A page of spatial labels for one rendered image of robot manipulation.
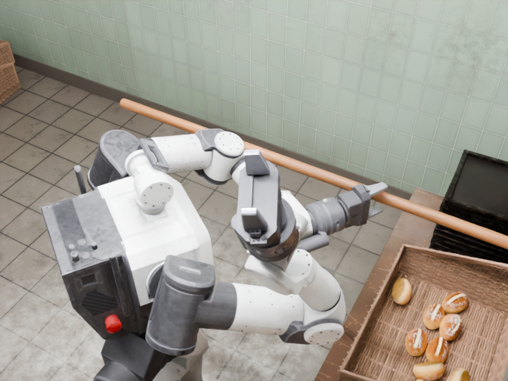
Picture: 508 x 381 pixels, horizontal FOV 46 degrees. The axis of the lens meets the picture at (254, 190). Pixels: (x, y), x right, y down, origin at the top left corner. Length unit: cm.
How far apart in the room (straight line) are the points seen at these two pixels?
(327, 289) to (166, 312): 29
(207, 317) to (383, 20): 192
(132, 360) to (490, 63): 191
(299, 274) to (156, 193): 31
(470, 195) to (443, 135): 91
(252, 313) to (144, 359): 38
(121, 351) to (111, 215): 37
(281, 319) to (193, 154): 50
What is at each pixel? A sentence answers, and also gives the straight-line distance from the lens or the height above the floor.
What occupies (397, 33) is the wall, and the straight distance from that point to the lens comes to 277.
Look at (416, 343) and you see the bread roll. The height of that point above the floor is 64.
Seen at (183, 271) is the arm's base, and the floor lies 142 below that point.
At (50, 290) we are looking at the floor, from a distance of 299.
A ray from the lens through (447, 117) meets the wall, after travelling 290.
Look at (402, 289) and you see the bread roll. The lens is 209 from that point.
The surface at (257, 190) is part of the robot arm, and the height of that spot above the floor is 170.
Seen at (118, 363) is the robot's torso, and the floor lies 103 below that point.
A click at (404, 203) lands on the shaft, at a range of 156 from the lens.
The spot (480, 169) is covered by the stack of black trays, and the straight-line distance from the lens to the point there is 221.
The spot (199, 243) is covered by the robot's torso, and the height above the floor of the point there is 138.
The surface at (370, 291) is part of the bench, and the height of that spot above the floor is 58.
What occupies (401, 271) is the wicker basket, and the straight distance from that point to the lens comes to 220.
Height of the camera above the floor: 228
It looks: 44 degrees down
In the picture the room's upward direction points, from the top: straight up
